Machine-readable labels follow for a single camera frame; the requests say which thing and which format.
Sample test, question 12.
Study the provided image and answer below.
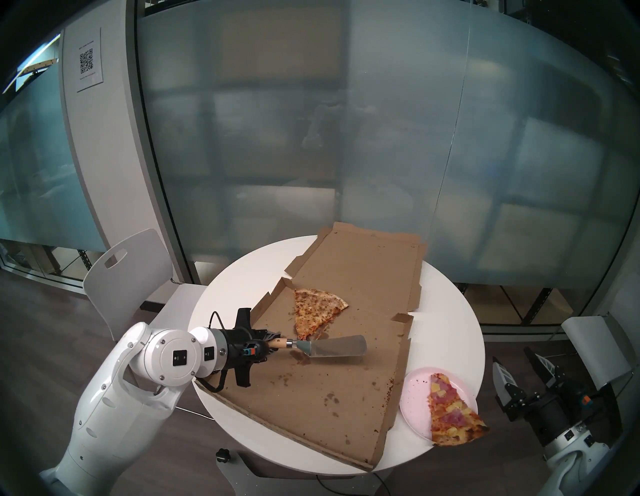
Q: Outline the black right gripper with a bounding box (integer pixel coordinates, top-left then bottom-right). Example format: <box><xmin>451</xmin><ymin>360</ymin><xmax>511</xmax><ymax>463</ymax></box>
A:
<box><xmin>492</xmin><ymin>347</ymin><xmax>602</xmax><ymax>447</ymax></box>

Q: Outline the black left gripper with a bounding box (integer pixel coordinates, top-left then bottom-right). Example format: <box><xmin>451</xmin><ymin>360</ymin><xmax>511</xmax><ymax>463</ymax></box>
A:
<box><xmin>225</xmin><ymin>326</ymin><xmax>282</xmax><ymax>372</ymax></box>

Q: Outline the wooden handled metal spatula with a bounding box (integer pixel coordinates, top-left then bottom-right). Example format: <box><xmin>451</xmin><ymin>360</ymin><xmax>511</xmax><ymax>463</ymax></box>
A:
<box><xmin>267</xmin><ymin>335</ymin><xmax>367</xmax><ymax>359</ymax></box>

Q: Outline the ham pineapple pizza slice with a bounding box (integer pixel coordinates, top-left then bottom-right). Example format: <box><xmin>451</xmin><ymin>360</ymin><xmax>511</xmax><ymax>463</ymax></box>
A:
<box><xmin>427</xmin><ymin>373</ymin><xmax>490</xmax><ymax>447</ymax></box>

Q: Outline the cheese pizza slice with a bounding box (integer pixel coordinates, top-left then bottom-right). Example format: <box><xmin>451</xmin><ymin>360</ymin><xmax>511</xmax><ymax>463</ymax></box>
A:
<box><xmin>292</xmin><ymin>288</ymin><xmax>350</xmax><ymax>341</ymax></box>

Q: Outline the open cardboard pizza box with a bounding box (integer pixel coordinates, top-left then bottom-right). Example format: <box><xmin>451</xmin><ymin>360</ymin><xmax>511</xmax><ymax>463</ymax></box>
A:
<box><xmin>194</xmin><ymin>221</ymin><xmax>428</xmax><ymax>472</ymax></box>

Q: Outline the pink round plate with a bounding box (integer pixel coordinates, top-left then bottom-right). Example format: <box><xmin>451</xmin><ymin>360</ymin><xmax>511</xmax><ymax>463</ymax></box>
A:
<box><xmin>398</xmin><ymin>367</ymin><xmax>478</xmax><ymax>443</ymax></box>

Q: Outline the white plain chair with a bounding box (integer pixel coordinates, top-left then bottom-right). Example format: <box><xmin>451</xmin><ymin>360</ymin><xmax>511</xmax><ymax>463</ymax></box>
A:
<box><xmin>560</xmin><ymin>314</ymin><xmax>633</xmax><ymax>431</ymax></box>

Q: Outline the paper sign with QR code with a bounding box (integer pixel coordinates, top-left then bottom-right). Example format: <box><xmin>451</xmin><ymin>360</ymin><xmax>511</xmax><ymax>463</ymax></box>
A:
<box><xmin>76</xmin><ymin>27</ymin><xmax>104</xmax><ymax>93</ymax></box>

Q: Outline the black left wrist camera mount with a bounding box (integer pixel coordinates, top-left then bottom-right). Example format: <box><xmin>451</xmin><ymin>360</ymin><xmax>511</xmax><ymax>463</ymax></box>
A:
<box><xmin>234</xmin><ymin>307</ymin><xmax>253</xmax><ymax>388</ymax></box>

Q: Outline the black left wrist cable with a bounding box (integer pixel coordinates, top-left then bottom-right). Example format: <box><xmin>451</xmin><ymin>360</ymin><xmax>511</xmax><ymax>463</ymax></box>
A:
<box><xmin>197</xmin><ymin>311</ymin><xmax>236</xmax><ymax>393</ymax></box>

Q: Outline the grey base plate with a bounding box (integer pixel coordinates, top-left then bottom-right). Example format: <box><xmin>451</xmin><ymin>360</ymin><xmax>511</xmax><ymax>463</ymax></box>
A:
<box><xmin>220</xmin><ymin>450</ymin><xmax>391</xmax><ymax>496</ymax></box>

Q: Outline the black floor cable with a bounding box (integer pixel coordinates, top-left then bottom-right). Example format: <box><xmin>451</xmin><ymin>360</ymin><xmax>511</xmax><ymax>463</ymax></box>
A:
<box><xmin>316</xmin><ymin>472</ymin><xmax>391</xmax><ymax>496</ymax></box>

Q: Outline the white chair with handle hole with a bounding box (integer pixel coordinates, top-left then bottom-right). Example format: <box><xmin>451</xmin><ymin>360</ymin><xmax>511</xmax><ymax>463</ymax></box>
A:
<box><xmin>82</xmin><ymin>228</ymin><xmax>208</xmax><ymax>416</ymax></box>

